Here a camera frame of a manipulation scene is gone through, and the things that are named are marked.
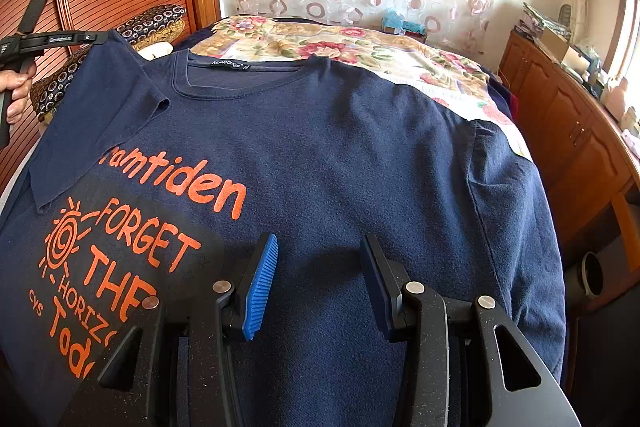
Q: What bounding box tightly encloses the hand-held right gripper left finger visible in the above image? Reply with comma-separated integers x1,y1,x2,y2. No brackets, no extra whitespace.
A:
60,233,279,427

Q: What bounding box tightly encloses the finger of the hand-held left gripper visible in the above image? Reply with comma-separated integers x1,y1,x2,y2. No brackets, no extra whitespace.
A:
47,30,107,48

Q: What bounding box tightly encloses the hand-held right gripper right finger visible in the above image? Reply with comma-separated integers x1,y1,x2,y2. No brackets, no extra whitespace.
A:
360,234,576,427

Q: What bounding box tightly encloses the navy printed t-shirt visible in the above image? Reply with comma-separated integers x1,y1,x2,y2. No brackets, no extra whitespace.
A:
0,29,568,427

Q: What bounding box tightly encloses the person's left hand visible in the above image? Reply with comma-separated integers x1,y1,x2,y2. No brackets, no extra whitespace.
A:
0,62,38,126

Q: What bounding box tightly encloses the dark patterned pillow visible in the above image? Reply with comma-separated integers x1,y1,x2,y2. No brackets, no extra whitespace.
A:
30,4,188,124

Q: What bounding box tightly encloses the pale yellow object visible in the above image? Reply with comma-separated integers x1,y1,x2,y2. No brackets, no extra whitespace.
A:
139,44,174,61

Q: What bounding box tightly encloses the grey tube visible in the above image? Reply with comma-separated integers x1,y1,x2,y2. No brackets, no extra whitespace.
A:
569,251,607,309

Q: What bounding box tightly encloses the dark blue bed cover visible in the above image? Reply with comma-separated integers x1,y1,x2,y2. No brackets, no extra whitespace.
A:
486,71,522,130

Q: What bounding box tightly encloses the rose floral blanket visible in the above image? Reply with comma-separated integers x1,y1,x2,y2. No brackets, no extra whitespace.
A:
190,16,493,108

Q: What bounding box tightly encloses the wooden dresser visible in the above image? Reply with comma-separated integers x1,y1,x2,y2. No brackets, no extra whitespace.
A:
497,29,640,260

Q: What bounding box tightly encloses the blue object on bed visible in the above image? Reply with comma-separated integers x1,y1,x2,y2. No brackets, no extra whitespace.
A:
381,11,427,38

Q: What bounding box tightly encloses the cardboard box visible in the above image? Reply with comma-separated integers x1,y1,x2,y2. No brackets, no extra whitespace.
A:
539,29,572,60

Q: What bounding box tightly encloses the pale pink jar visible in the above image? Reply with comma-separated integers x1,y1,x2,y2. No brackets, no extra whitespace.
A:
599,76,632,118

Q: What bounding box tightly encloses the blue item on dresser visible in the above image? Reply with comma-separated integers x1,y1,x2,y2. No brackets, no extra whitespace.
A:
574,46,607,88

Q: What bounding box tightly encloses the stack of papers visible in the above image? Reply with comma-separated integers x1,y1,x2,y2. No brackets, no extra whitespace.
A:
519,1,570,40

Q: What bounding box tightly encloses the window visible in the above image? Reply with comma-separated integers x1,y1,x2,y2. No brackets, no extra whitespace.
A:
606,0,640,100

